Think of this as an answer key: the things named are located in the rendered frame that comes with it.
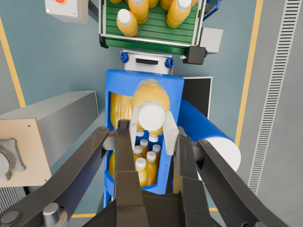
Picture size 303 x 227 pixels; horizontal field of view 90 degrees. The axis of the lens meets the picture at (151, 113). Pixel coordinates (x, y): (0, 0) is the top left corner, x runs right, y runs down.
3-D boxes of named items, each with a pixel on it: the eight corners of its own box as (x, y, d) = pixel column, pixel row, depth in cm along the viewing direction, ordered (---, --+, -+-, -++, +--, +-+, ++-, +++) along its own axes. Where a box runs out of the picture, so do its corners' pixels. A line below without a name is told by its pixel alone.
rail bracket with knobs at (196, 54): (177, 62, 74) (182, 62, 64) (180, 47, 72) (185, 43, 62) (197, 65, 74) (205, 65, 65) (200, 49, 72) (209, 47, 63)
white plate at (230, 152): (196, 192, 81) (195, 190, 82) (246, 173, 78) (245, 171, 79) (177, 151, 73) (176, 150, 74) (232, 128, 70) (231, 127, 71)
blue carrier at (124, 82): (105, 216, 93) (99, 278, 66) (109, 67, 66) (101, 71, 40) (151, 211, 99) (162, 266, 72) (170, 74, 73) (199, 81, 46)
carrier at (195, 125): (171, 127, 166) (195, 117, 163) (195, 191, 82) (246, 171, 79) (160, 105, 157) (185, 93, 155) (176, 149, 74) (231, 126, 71)
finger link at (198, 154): (180, 146, 14) (211, 150, 14) (172, 124, 19) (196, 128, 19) (176, 159, 15) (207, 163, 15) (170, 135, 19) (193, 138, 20)
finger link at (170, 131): (172, 130, 15) (179, 131, 15) (166, 110, 22) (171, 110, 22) (166, 155, 16) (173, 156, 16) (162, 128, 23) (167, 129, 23)
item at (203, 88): (160, 188, 209) (161, 197, 195) (159, 76, 163) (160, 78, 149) (198, 186, 210) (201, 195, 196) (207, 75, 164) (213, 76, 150)
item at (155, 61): (136, 62, 71) (134, 61, 59) (136, 57, 70) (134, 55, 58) (157, 65, 71) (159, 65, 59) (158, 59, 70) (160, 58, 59)
